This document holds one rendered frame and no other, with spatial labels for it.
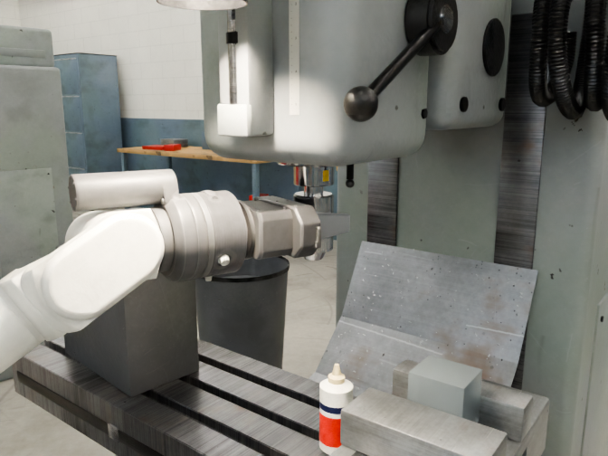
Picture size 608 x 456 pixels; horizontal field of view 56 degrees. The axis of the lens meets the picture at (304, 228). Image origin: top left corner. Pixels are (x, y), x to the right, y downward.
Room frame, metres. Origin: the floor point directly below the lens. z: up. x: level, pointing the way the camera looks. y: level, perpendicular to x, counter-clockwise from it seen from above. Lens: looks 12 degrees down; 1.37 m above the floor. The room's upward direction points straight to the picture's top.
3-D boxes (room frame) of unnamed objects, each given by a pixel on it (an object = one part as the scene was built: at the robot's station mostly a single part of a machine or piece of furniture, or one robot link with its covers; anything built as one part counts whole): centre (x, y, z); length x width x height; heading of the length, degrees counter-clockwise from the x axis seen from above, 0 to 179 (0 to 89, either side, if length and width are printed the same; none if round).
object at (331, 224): (0.62, -0.03, 1.24); 0.06 x 0.02 x 0.03; 123
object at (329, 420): (0.62, -0.04, 1.01); 0.04 x 0.04 x 0.11
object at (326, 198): (0.65, -0.01, 1.26); 0.05 x 0.05 x 0.01
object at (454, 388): (0.54, -0.15, 1.07); 0.06 x 0.05 x 0.06; 54
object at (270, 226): (0.60, 0.07, 1.23); 0.13 x 0.12 x 0.10; 33
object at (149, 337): (0.86, 0.28, 1.06); 0.22 x 0.12 x 0.20; 46
